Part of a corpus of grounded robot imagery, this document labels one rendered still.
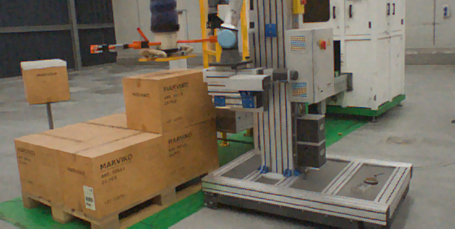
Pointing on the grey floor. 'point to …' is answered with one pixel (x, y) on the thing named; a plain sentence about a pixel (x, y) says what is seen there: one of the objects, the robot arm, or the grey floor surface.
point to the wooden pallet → (167, 196)
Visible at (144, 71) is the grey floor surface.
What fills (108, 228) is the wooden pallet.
